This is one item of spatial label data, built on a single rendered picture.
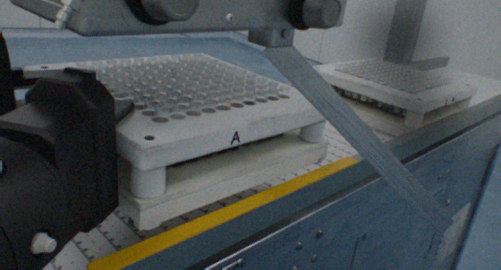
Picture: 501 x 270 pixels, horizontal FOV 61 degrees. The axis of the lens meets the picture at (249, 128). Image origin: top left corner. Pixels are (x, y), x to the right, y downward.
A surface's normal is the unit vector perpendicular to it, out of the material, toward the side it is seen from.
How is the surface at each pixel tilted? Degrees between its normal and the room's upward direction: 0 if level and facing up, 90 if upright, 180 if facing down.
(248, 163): 1
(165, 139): 1
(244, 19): 90
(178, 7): 90
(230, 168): 1
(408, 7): 90
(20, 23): 90
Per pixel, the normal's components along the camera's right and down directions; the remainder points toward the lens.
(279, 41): 0.69, 0.34
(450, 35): -0.83, 0.12
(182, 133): 0.12, -0.92
